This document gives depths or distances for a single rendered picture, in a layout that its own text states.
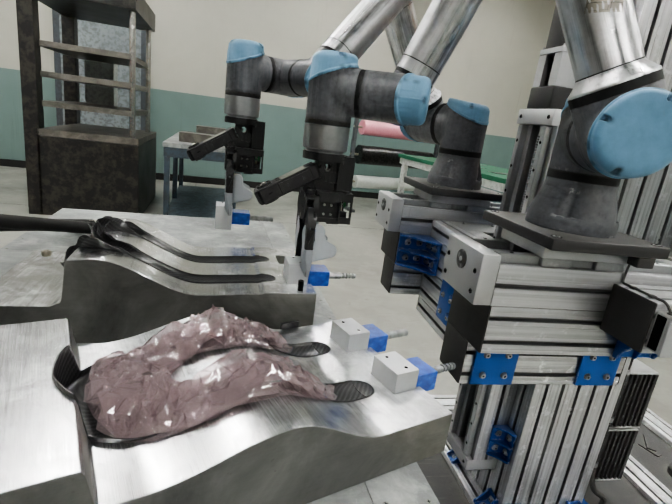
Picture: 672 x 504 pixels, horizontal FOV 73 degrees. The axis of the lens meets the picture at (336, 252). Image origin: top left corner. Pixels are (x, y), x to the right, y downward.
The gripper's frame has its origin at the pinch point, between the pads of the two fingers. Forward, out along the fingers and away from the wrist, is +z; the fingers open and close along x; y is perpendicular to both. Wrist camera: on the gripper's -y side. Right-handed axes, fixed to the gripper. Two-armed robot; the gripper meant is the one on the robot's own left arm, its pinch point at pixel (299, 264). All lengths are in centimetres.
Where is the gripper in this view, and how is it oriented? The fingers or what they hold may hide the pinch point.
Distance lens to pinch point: 80.7
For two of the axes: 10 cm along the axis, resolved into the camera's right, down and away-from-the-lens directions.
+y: 9.6, 0.5, 2.7
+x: -2.4, -3.0, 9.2
